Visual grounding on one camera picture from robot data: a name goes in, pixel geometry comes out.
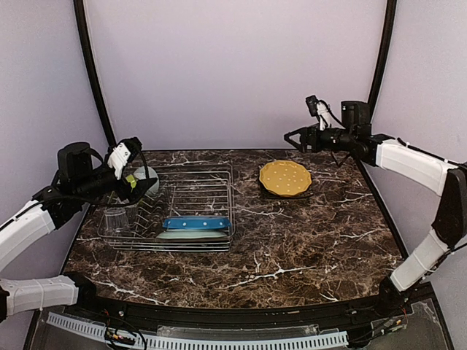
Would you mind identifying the black frame post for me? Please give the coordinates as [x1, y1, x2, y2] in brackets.
[73, 0, 117, 147]
[368, 0, 397, 115]

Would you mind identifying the white slotted cable duct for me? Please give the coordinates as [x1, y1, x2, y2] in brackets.
[47, 312, 349, 350]

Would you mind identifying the pale green plate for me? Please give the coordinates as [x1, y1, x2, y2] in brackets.
[157, 230, 228, 240]

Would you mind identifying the left black frame post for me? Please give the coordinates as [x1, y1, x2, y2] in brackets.
[73, 0, 117, 147]

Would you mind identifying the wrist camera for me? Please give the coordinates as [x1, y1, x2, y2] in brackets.
[305, 95, 333, 131]
[106, 137, 142, 180]

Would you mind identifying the black square floral plate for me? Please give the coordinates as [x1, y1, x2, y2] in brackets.
[260, 187, 314, 201]

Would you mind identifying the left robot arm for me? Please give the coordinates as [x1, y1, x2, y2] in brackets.
[1, 137, 158, 320]

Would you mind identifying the right black frame post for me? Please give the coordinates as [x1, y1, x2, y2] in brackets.
[368, 0, 397, 115]

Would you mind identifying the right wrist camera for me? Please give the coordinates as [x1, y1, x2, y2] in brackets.
[305, 95, 333, 131]

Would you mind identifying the clear faceted glass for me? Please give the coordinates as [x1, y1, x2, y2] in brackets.
[123, 203, 139, 222]

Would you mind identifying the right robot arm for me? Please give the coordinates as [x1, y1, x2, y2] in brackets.
[284, 96, 466, 316]

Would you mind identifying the yellow polka dot plate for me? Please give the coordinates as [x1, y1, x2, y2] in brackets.
[259, 160, 312, 195]

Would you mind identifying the blue polka dot plate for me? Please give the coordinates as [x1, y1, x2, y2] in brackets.
[162, 216, 231, 230]

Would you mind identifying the clear ribbed glass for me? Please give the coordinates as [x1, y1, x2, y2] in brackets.
[104, 208, 129, 234]

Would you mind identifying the light teal checkered bowl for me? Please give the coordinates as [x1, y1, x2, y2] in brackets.
[132, 166, 160, 198]

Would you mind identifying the lime green bowl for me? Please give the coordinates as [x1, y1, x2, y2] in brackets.
[126, 174, 137, 189]

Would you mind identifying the metal wire dish rack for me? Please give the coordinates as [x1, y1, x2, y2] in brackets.
[98, 162, 235, 253]

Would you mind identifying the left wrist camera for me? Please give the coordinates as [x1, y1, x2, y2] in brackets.
[106, 137, 142, 180]

